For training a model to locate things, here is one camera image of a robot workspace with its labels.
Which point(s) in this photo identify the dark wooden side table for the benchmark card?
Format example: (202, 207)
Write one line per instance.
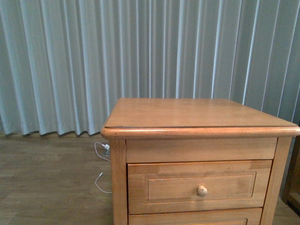
(291, 193)

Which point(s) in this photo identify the wooden drawer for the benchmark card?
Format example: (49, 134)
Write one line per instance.
(194, 186)
(251, 216)

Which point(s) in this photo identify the white plug adapter on floor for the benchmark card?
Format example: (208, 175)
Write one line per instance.
(106, 146)

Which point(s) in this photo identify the open floor power socket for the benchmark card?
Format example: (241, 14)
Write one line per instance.
(106, 153)

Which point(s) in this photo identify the light blue curtain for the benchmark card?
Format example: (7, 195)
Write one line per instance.
(65, 63)

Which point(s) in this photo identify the light wooden nightstand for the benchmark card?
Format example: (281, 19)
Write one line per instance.
(166, 130)

